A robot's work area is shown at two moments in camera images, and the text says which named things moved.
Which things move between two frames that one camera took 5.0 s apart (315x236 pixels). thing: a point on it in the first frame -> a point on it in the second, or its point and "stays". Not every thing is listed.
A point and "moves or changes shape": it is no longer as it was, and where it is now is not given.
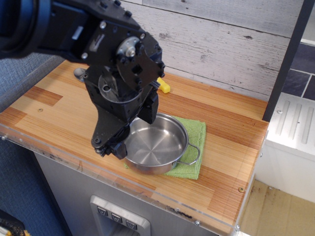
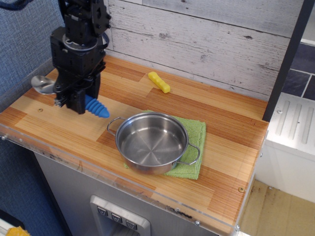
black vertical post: x=293 y=47 stays
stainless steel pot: x=152 y=149 stays
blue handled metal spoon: x=79 y=73 moves or changes shape
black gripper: x=119 y=103 -> x=78 y=68
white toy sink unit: x=286 y=161 stays
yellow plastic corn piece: x=164 y=87 stays
